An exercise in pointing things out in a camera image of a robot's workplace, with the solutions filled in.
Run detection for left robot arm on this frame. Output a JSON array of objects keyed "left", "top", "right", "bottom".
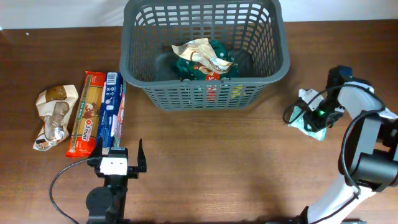
[{"left": 86, "top": 141, "right": 147, "bottom": 223}]

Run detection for blue pasta packet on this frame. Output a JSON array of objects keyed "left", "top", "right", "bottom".
[{"left": 96, "top": 72, "right": 125, "bottom": 156}]

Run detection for green Nescafe bag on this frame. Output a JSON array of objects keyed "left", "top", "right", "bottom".
[{"left": 171, "top": 38, "right": 240, "bottom": 81}]

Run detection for light teal pouch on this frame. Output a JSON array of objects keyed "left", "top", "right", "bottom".
[{"left": 288, "top": 106, "right": 326, "bottom": 141}]

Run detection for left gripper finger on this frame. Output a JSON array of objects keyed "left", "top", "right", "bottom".
[
  {"left": 89, "top": 137, "right": 103, "bottom": 158},
  {"left": 137, "top": 139, "right": 147, "bottom": 172}
]

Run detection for orange spaghetti packet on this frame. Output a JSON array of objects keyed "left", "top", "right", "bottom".
[{"left": 65, "top": 71, "right": 106, "bottom": 157}]

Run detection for grey plastic basket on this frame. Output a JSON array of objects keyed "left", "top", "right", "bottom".
[{"left": 120, "top": 0, "right": 290, "bottom": 110}]

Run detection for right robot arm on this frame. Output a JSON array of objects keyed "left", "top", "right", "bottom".
[{"left": 297, "top": 65, "right": 397, "bottom": 223}]

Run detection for brown and cream crumpled bag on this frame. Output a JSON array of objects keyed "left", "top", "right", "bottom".
[{"left": 33, "top": 85, "right": 78, "bottom": 151}]

